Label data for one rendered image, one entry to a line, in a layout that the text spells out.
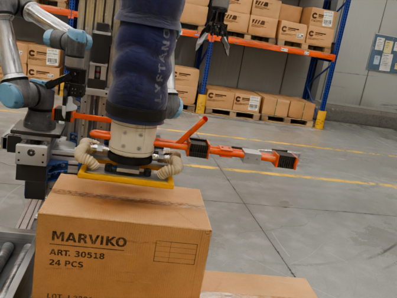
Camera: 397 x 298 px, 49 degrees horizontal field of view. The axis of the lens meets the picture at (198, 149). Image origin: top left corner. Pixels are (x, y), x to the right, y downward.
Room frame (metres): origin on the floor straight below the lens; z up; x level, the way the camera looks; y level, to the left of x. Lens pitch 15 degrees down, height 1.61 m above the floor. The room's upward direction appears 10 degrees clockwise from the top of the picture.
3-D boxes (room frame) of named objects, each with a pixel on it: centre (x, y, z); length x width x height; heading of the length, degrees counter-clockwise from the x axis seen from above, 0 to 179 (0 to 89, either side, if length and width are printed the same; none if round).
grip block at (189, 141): (1.62, 0.00, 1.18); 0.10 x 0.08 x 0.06; 9
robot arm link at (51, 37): (1.86, 0.65, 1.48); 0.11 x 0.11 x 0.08; 65
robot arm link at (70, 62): (1.80, 0.56, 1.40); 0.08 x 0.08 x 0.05
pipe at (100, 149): (1.58, 0.25, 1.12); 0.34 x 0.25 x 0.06; 99
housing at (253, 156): (1.65, -0.21, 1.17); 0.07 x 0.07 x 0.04; 9
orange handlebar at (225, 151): (1.73, 0.08, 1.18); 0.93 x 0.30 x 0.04; 99
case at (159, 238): (1.57, 0.23, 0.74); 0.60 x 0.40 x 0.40; 99
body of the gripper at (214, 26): (2.00, 0.01, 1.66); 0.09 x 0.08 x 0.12; 13
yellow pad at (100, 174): (1.49, 0.24, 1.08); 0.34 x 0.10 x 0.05; 99
